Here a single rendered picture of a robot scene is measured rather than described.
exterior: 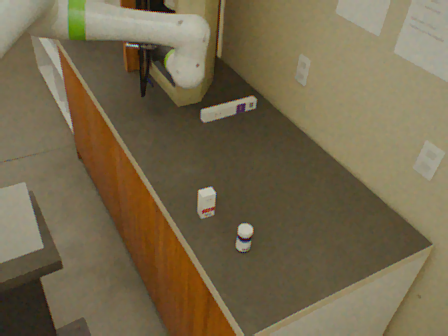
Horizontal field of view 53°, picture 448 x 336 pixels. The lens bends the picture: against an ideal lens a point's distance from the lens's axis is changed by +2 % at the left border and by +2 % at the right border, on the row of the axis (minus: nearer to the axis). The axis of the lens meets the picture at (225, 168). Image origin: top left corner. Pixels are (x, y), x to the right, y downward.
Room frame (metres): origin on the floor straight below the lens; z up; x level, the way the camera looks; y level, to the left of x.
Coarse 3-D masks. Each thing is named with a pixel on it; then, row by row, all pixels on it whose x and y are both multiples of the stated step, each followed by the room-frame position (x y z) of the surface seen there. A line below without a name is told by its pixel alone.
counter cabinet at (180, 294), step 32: (64, 64) 2.20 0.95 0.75; (96, 128) 1.76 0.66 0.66; (96, 160) 1.84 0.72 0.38; (128, 160) 1.37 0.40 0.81; (128, 192) 1.40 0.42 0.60; (128, 224) 1.43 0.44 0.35; (160, 224) 1.10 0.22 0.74; (160, 256) 1.10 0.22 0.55; (160, 288) 1.11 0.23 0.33; (192, 288) 0.87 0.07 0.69; (384, 288) 0.87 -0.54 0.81; (192, 320) 0.86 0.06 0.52; (224, 320) 0.70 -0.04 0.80; (320, 320) 0.72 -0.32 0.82; (352, 320) 0.82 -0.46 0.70; (384, 320) 0.93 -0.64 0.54
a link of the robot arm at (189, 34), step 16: (96, 16) 1.19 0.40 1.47; (112, 16) 1.21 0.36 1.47; (128, 16) 1.22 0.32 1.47; (144, 16) 1.24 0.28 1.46; (160, 16) 1.26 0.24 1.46; (176, 16) 1.27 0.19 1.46; (192, 16) 1.28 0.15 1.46; (96, 32) 1.18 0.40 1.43; (112, 32) 1.19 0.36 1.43; (128, 32) 1.20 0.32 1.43; (144, 32) 1.22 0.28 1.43; (160, 32) 1.23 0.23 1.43; (176, 32) 1.24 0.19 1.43; (192, 32) 1.24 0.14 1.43; (208, 32) 1.28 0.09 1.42; (176, 48) 1.26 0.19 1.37; (192, 48) 1.24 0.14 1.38
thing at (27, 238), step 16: (0, 192) 0.76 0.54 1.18; (16, 192) 0.77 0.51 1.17; (0, 208) 0.75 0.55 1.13; (16, 208) 0.77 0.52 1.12; (32, 208) 0.79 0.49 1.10; (0, 224) 0.74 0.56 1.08; (16, 224) 0.76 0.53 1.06; (32, 224) 0.78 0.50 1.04; (0, 240) 0.73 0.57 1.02; (16, 240) 0.75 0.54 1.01; (32, 240) 0.78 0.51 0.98; (0, 256) 0.73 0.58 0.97; (16, 256) 0.75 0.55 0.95
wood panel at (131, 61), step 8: (120, 0) 1.87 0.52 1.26; (128, 0) 1.88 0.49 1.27; (216, 40) 2.13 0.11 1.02; (128, 48) 1.87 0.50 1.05; (136, 48) 1.89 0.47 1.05; (216, 48) 2.13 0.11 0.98; (128, 56) 1.87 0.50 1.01; (136, 56) 1.89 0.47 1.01; (128, 64) 1.87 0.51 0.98; (136, 64) 1.89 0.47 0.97
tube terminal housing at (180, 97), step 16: (176, 0) 1.62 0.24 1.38; (192, 0) 1.63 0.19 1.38; (208, 0) 1.70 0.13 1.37; (208, 16) 1.72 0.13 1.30; (208, 48) 1.74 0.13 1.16; (208, 64) 1.76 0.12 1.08; (160, 80) 1.76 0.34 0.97; (208, 80) 1.77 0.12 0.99; (176, 96) 1.62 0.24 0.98; (192, 96) 1.64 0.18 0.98
